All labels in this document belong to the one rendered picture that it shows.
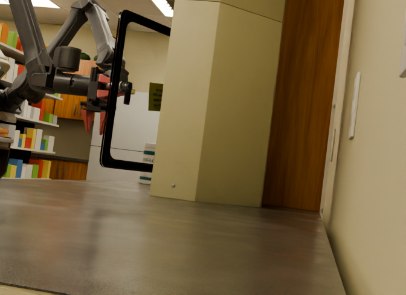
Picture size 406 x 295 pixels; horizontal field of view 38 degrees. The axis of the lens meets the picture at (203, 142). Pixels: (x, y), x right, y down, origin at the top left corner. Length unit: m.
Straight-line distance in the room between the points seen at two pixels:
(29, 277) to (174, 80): 1.07
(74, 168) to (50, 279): 6.54
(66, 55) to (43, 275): 1.29
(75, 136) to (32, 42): 5.81
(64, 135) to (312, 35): 6.03
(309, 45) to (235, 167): 0.50
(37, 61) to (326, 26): 0.82
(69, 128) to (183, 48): 6.19
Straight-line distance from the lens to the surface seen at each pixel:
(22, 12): 1.76
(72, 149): 7.50
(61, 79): 1.61
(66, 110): 7.21
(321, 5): 1.78
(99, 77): 1.56
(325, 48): 1.74
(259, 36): 1.47
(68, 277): 0.36
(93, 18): 2.19
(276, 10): 1.52
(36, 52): 1.69
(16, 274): 0.36
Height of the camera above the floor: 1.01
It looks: 3 degrees up
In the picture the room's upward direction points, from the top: 7 degrees clockwise
